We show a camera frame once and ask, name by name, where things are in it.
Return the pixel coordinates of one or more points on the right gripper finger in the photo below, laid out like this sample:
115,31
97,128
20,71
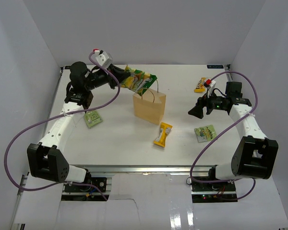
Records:
196,111
201,102

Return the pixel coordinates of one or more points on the green mint sachet right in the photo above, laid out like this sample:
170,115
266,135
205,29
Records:
205,133

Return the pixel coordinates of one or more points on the yellow snack bar wrapper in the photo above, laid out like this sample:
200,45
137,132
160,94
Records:
164,131

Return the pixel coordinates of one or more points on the green yellow snack bag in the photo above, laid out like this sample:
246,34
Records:
138,81

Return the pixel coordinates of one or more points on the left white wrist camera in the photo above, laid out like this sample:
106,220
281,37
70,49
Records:
103,58

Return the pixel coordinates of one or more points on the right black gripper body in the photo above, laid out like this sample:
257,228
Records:
214,103

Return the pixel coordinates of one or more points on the green mint sachet left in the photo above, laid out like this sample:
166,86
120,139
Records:
92,118

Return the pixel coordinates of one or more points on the yellow candy bar far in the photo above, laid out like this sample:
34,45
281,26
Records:
200,86

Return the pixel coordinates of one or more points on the brown paper bag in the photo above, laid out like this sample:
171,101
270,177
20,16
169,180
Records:
150,106

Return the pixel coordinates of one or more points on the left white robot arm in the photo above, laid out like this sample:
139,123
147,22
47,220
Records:
46,159

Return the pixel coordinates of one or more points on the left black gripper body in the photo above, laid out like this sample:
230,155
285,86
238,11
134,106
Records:
100,78

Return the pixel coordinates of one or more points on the green mint sachet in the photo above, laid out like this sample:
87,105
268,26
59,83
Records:
92,118
205,133

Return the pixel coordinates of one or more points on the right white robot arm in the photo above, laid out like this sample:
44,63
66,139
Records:
256,153

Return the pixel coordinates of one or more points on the aluminium front rail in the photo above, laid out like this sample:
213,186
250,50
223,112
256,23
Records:
135,169

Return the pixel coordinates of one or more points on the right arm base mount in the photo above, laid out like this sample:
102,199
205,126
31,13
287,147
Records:
204,193

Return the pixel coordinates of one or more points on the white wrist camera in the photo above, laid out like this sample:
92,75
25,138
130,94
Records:
103,58
209,84

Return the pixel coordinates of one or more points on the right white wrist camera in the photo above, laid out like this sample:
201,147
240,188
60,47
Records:
209,84

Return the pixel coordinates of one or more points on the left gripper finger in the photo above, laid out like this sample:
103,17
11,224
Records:
118,81
118,72

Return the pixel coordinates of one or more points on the right blue corner label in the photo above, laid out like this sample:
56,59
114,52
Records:
215,66

